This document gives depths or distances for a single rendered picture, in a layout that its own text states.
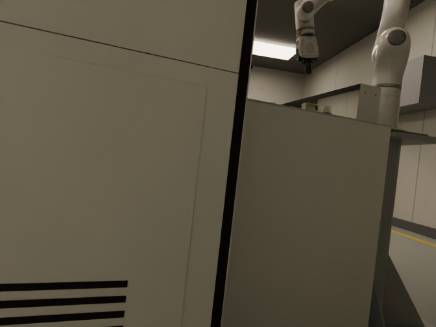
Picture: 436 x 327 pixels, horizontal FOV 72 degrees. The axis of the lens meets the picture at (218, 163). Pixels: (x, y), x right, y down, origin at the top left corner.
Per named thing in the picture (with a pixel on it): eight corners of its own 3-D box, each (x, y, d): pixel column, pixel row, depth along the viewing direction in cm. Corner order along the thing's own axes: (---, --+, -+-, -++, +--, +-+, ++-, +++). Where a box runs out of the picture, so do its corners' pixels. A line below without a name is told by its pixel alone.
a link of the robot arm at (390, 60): (396, 95, 133) (402, 42, 134) (410, 81, 116) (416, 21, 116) (366, 94, 137) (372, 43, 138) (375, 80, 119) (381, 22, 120)
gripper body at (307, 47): (300, 31, 137) (302, 56, 138) (319, 32, 140) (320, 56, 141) (291, 37, 144) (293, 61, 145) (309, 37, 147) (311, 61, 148)
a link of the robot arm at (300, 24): (316, 24, 136) (313, 32, 145) (314, -6, 135) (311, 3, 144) (297, 27, 138) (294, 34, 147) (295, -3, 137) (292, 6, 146)
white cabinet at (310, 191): (185, 395, 81) (218, 93, 81) (146, 265, 172) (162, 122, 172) (368, 366, 103) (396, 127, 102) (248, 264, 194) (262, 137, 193)
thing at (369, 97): (356, 122, 104) (361, 82, 104) (275, 132, 156) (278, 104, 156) (377, 126, 107) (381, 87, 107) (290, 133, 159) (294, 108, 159)
